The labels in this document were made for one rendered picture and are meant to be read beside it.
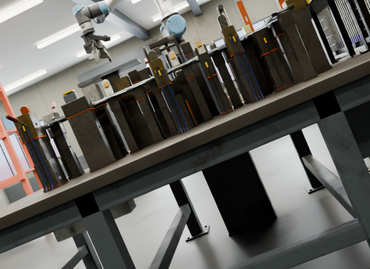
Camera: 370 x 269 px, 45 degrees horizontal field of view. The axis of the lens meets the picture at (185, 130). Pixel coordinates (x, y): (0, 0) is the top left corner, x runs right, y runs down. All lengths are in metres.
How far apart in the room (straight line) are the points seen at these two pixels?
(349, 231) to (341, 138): 0.30
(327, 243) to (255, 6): 11.18
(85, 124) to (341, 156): 1.13
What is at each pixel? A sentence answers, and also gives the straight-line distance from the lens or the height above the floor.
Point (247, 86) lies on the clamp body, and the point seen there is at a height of 0.77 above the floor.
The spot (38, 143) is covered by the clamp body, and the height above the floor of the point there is 0.92.
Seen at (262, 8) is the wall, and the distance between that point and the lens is 12.50.
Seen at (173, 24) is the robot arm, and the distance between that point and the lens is 2.63.
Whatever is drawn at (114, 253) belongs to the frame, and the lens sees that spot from 1.59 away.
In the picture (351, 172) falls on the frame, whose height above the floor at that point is 0.40.
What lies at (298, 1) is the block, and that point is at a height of 1.03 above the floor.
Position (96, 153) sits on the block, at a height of 0.77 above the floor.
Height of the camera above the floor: 0.77
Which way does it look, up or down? 2 degrees down
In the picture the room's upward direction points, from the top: 23 degrees counter-clockwise
